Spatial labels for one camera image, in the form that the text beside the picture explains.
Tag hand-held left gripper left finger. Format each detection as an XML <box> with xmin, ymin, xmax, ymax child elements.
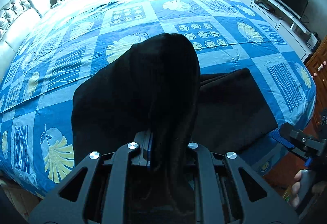
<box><xmin>28</xmin><ymin>131</ymin><xmax>154</xmax><ymax>224</ymax></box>

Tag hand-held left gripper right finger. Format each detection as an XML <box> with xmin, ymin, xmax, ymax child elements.
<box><xmin>188</xmin><ymin>142</ymin><xmax>300</xmax><ymax>224</ymax></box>

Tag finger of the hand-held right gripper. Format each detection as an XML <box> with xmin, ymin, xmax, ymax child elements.
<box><xmin>272</xmin><ymin>122</ymin><xmax>312</xmax><ymax>167</ymax></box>

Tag black pants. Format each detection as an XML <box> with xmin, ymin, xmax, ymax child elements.
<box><xmin>72</xmin><ymin>33</ymin><xmax>279</xmax><ymax>224</ymax></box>

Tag person's right hand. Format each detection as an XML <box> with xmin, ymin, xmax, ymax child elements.
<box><xmin>291</xmin><ymin>170</ymin><xmax>304</xmax><ymax>209</ymax></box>

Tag brown wooden cabinet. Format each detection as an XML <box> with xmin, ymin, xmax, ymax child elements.
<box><xmin>305</xmin><ymin>35</ymin><xmax>327</xmax><ymax>123</ymax></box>

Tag white television cabinet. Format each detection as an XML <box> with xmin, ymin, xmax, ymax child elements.
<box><xmin>230</xmin><ymin>0</ymin><xmax>320</xmax><ymax>61</ymax></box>

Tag blue patterned bed sheet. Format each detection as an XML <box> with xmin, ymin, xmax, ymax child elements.
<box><xmin>0</xmin><ymin>0</ymin><xmax>317</xmax><ymax>199</ymax></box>

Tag cream tufted leather headboard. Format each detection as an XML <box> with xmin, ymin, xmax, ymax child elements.
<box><xmin>0</xmin><ymin>0</ymin><xmax>52</xmax><ymax>82</ymax></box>

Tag white cable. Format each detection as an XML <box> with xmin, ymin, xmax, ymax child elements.
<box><xmin>50</xmin><ymin>0</ymin><xmax>77</xmax><ymax>9</ymax></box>

